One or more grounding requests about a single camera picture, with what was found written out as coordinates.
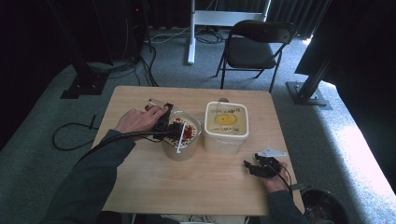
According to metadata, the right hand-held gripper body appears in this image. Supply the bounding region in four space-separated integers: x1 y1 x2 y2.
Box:
254 147 288 179

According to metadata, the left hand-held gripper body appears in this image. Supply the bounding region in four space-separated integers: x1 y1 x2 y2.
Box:
153 119 188 154

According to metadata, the clear container with red bits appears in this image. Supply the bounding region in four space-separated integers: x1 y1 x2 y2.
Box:
162 110 203 162

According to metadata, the white square tub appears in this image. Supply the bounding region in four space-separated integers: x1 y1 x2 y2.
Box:
204 101 250 156

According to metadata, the person's right hand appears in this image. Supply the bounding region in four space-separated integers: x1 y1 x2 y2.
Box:
263 162 291 194

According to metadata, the person's left hand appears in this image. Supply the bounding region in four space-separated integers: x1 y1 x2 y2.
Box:
114 105 169 142

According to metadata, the black round bin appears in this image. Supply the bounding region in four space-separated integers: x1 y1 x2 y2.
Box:
300 186 349 224

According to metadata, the black slanted stand with base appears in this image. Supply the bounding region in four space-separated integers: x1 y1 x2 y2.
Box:
286 46 333 110

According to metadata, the black stand with flat base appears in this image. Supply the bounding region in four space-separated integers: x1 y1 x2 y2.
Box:
46 0 110 100

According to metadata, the black folding chair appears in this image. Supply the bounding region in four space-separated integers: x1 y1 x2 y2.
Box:
214 19 297 93

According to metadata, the white metal stand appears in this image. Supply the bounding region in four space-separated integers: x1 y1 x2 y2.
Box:
186 0 272 65

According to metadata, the right hand-held gripper cable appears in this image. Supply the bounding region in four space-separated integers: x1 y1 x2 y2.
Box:
269 160 294 195

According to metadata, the hand-held gripper cable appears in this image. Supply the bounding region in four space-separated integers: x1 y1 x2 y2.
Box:
269 160 294 195
76 130 174 164

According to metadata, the left hand-held gripper cable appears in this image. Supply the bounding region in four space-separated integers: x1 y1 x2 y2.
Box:
76 130 174 164

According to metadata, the bundle of black floor cables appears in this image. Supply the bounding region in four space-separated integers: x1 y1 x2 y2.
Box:
88 18 160 88

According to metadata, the white floor cable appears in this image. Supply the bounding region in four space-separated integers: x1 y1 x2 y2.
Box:
146 26 194 45

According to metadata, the black looped floor cable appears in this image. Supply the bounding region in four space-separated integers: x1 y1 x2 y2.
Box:
51 115 100 152

